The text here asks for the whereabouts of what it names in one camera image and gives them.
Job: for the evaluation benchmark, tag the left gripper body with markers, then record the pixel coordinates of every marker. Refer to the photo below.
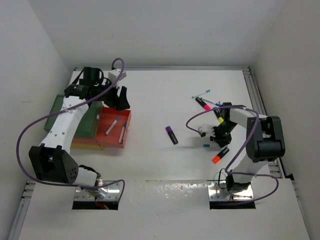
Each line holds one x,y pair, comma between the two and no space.
105,97

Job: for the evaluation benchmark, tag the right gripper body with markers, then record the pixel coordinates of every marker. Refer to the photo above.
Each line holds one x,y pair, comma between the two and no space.
222,133

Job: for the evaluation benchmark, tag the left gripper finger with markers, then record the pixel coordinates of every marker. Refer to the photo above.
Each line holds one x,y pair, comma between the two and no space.
123,103
112,100

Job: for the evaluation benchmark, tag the coral drawer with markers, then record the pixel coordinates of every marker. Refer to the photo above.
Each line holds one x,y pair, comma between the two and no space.
106,118

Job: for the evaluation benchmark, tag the light blue fineliner pen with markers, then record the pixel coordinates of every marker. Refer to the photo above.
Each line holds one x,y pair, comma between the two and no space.
122,132

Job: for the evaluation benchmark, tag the lavender fineliner pen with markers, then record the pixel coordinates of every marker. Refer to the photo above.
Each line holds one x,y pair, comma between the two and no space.
112,126

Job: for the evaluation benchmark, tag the pink highlighter marker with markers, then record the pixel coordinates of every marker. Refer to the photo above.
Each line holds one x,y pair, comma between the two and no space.
202,104

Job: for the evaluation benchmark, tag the teal fineliner pen top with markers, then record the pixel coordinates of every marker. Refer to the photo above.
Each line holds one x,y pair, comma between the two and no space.
200,94

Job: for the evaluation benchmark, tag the purple highlighter marker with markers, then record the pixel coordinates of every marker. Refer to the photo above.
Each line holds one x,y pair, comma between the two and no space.
171,135

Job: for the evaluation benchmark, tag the yellow bottom drawer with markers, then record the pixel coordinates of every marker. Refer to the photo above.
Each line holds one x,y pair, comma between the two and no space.
87,146

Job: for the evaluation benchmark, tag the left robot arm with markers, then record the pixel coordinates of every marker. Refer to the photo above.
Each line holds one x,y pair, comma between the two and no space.
51,159

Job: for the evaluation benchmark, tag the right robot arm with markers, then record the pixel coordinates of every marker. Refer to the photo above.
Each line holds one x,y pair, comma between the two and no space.
264,142

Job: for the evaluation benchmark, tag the orange highlighter marker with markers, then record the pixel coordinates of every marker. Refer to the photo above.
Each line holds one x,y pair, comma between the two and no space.
220,155

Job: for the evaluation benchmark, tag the yellow highlighter marker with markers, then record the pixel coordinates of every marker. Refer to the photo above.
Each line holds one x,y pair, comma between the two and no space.
218,115

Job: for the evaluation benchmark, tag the green top drawer box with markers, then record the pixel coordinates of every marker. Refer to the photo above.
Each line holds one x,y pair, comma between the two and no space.
82,121

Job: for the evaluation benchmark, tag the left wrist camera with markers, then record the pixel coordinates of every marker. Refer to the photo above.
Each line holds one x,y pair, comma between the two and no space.
115,75

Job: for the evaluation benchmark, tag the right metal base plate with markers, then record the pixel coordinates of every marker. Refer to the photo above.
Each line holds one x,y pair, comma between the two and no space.
219,193

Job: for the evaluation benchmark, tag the metal base plate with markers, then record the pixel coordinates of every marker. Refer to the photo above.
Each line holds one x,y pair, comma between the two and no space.
219,193
108,193

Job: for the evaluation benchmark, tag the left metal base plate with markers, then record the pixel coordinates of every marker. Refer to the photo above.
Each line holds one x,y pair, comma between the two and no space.
108,193

